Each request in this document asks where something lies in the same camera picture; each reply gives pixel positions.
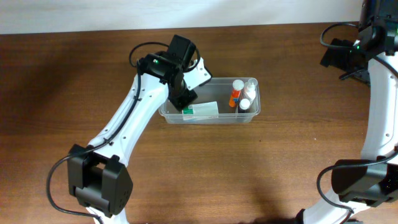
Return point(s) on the clear plastic container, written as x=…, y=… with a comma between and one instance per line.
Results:
x=219, y=90

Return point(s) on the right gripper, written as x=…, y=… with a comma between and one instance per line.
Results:
x=335, y=58

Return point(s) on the orange tube white cap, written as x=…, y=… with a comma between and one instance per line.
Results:
x=238, y=86

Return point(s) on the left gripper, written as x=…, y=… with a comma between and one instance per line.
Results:
x=181, y=102

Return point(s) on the white spray bottle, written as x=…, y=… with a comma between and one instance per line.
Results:
x=249, y=91

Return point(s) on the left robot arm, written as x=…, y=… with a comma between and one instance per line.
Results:
x=97, y=173

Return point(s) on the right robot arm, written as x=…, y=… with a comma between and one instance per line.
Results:
x=355, y=185

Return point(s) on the black bottle white cap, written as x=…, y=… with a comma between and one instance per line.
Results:
x=244, y=106

